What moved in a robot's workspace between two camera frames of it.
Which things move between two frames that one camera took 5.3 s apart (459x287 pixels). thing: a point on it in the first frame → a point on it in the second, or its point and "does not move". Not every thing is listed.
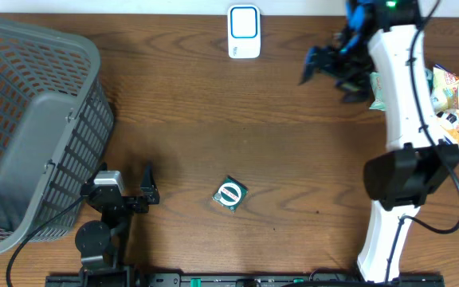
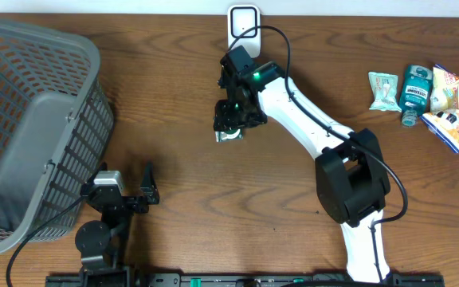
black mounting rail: [245, 280] does not move
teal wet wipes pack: [377, 85] does not move
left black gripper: [147, 190] does not move
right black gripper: [358, 86] → [221, 118]
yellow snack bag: [448, 99] does not move
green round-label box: [231, 194] → [230, 135]
